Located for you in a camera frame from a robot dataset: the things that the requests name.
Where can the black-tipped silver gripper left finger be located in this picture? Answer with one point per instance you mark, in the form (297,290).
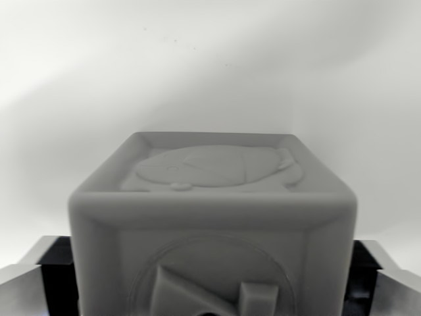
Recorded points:
(42,283)

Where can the black-tipped silver gripper right finger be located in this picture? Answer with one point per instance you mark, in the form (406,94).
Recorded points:
(375,283)

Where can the grey embossed toy cube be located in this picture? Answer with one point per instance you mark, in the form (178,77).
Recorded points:
(210,214)

